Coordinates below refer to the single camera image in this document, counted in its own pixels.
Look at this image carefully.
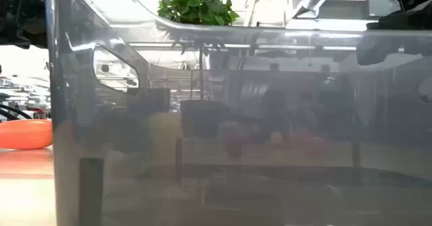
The orange toy carrot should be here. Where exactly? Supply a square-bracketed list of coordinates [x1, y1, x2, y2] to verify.
[0, 119, 54, 150]

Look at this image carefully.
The clear plastic tupperware container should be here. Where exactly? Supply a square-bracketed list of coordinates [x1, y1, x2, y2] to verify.
[45, 0, 432, 226]

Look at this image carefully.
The green potted plant, black pot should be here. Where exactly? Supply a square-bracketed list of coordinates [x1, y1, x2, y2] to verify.
[157, 0, 240, 139]

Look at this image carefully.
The black cable bundle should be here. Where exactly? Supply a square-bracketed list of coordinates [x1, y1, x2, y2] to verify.
[0, 103, 33, 121]

